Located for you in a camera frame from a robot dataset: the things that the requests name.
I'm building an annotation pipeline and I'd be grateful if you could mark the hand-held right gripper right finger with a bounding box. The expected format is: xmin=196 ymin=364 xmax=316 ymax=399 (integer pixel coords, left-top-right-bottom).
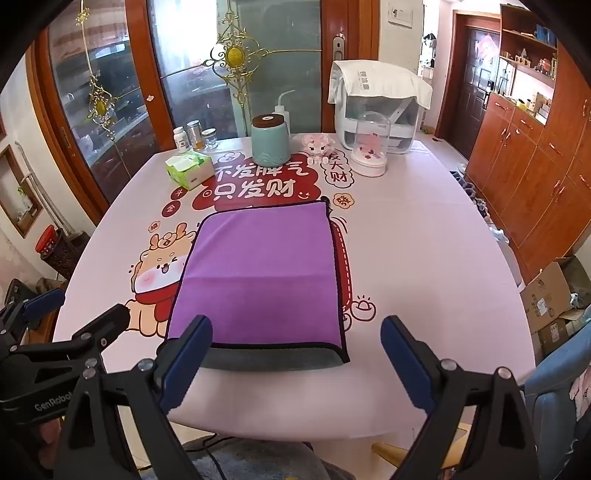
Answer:
xmin=380 ymin=315 xmax=539 ymax=480

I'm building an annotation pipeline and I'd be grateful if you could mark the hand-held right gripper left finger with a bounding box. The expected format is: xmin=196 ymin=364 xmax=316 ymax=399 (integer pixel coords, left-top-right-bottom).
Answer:
xmin=54 ymin=315 xmax=214 ymax=480

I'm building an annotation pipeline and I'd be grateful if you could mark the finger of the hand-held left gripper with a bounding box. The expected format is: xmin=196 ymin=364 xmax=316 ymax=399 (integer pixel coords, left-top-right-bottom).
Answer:
xmin=0 ymin=281 xmax=66 ymax=344
xmin=14 ymin=304 xmax=131 ymax=370

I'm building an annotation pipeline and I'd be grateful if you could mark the purple towel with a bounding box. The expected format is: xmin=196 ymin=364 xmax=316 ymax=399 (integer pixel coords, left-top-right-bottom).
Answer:
xmin=165 ymin=200 xmax=351 ymax=371

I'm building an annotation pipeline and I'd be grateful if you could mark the dark wicker basket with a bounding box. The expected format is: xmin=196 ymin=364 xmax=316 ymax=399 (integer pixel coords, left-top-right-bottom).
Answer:
xmin=41 ymin=230 xmax=92 ymax=283

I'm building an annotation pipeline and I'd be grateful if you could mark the red lidded container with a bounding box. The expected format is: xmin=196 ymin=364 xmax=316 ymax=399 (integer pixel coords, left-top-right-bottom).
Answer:
xmin=36 ymin=224 xmax=64 ymax=260

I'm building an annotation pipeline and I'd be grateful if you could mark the pink printed tablecloth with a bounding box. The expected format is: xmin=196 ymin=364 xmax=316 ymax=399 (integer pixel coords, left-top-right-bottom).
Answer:
xmin=52 ymin=137 xmax=537 ymax=440

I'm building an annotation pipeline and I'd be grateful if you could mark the grey cushioned chair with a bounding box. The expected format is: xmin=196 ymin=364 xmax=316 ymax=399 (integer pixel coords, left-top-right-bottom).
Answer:
xmin=179 ymin=424 xmax=472 ymax=480

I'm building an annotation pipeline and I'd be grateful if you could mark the blue chair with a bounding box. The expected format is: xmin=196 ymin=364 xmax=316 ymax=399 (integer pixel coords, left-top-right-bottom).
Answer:
xmin=523 ymin=340 xmax=591 ymax=480

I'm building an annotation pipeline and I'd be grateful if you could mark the cardboard box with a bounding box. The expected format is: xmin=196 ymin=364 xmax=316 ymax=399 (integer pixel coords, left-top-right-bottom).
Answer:
xmin=530 ymin=308 xmax=591 ymax=363
xmin=519 ymin=260 xmax=577 ymax=334

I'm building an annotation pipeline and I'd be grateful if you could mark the green tissue pack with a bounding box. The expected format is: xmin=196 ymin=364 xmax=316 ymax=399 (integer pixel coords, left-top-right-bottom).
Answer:
xmin=165 ymin=151 xmax=216 ymax=186

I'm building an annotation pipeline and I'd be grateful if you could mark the gold door ornament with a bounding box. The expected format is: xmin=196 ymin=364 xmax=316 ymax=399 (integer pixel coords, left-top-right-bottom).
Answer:
xmin=76 ymin=4 xmax=119 ymax=140
xmin=205 ymin=11 xmax=262 ymax=108

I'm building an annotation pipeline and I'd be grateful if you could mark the glass dome ornament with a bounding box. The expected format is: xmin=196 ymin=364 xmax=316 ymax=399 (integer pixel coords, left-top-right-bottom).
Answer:
xmin=349 ymin=111 xmax=393 ymax=179

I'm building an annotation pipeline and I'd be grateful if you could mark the tall glass jar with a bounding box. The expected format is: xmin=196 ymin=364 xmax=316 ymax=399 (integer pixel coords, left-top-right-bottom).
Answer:
xmin=186 ymin=119 xmax=205 ymax=151

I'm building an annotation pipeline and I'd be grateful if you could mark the teal ceramic jar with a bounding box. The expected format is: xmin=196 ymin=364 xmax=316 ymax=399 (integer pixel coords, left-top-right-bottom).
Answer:
xmin=250 ymin=113 xmax=291 ymax=167

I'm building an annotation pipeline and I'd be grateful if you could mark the pink plush toy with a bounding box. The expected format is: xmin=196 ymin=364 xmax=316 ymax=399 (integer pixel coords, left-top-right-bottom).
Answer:
xmin=302 ymin=132 xmax=339 ymax=165

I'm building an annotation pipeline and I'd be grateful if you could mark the wooden glass sliding door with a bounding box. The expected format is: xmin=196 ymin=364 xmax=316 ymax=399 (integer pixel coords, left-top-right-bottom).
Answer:
xmin=32 ymin=0 xmax=384 ymax=227

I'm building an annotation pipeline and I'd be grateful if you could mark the white countertop appliance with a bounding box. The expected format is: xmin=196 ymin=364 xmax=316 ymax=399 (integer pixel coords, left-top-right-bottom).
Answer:
xmin=332 ymin=90 xmax=422 ymax=156

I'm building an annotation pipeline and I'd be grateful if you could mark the white squeeze bottle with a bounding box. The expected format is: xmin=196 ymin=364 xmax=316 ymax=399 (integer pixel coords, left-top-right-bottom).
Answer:
xmin=272 ymin=89 xmax=297 ymax=136

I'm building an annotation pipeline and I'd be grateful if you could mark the dark entrance door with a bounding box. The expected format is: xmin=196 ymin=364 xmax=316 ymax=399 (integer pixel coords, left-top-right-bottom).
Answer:
xmin=454 ymin=25 xmax=502 ymax=158

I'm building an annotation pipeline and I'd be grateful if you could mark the white cloth cover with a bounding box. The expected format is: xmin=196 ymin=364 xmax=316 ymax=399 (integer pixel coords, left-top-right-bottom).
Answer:
xmin=327 ymin=59 xmax=434 ymax=112

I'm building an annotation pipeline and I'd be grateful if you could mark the black cable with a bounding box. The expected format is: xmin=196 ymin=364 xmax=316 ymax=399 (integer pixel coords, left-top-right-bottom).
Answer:
xmin=184 ymin=433 xmax=243 ymax=480

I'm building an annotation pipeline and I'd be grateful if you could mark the wooden wall cabinet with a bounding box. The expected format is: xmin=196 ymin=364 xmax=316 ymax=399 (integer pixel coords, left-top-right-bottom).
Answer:
xmin=464 ymin=4 xmax=591 ymax=288

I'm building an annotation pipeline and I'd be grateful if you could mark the white wall switch panel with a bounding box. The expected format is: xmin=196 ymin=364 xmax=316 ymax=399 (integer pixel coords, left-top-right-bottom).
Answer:
xmin=386 ymin=2 xmax=414 ymax=27

